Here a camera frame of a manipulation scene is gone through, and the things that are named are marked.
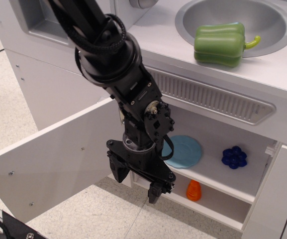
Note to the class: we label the blue toy grapes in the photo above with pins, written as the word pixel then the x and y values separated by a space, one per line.
pixel 234 157

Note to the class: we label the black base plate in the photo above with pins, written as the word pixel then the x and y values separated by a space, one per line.
pixel 12 228

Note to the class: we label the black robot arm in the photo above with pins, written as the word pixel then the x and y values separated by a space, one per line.
pixel 109 57

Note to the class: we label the light blue toy plate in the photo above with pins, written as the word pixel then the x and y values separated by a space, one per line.
pixel 187 152

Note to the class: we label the green toy bell pepper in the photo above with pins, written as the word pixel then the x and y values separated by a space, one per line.
pixel 222 44

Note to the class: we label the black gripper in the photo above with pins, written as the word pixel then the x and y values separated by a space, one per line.
pixel 147 162

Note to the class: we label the orange toy carrot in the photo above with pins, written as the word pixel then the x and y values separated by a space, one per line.
pixel 193 192

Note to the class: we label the white toy kitchen cabinet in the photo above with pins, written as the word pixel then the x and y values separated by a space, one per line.
pixel 217 105

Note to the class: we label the white cabinet door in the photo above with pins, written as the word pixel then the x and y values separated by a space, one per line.
pixel 48 167
pixel 268 217

